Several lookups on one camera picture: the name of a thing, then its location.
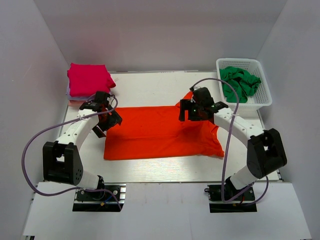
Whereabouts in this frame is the green t-shirt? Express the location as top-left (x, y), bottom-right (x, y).
top-left (219, 66), bottom-right (262, 103)

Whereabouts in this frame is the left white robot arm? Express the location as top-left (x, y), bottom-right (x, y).
top-left (42, 91), bottom-right (123, 200)

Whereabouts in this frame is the white plastic basket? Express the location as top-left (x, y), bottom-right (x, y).
top-left (216, 58), bottom-right (272, 115)

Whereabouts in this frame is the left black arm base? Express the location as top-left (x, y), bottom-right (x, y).
top-left (72, 183), bottom-right (126, 213)

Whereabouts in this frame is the folded magenta t-shirt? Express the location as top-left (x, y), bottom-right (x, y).
top-left (67, 63), bottom-right (116, 98)

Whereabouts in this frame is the orange t-shirt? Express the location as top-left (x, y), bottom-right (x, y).
top-left (103, 103), bottom-right (225, 161)

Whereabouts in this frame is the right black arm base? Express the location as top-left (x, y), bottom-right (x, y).
top-left (203, 183), bottom-right (258, 214)

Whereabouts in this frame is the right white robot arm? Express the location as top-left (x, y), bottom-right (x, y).
top-left (179, 87), bottom-right (288, 203)

